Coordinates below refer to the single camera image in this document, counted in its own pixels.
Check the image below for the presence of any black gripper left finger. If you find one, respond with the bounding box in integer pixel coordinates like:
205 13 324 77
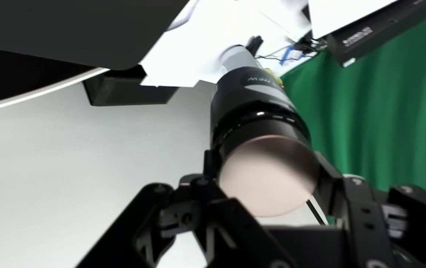
202 151 221 184

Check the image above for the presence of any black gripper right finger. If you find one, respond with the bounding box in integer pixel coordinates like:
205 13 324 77
314 154 342 217

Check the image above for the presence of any dark bottle with white cap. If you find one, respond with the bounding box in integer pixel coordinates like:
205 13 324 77
209 47 318 218

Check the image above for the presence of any green backdrop cloth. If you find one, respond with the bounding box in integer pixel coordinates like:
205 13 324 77
282 20 426 191

